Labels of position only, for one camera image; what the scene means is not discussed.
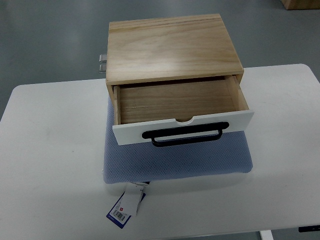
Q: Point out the cardboard box corner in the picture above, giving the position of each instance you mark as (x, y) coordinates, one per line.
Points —
(301, 4)

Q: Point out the wooden drawer cabinet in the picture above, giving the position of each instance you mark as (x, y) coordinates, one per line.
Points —
(169, 49)

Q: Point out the blue textured mat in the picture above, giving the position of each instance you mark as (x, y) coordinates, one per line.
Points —
(143, 162)

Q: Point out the metal clamp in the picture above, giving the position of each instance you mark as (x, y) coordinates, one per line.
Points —
(102, 58)
(102, 68)

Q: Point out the white drawer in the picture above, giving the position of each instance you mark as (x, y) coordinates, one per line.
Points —
(141, 107)

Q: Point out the black drawer handle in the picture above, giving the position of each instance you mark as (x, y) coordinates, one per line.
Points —
(186, 134)

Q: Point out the white blue product tag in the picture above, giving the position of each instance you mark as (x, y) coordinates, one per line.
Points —
(128, 203)

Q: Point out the white table leg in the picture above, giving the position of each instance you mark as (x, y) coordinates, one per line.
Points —
(266, 235)

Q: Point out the metal clamp lower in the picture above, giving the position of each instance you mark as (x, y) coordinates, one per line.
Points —
(102, 68)

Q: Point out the metal clamp upper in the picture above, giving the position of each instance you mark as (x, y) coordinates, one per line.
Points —
(102, 58)

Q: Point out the black table control panel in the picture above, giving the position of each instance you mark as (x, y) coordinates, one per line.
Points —
(305, 229)

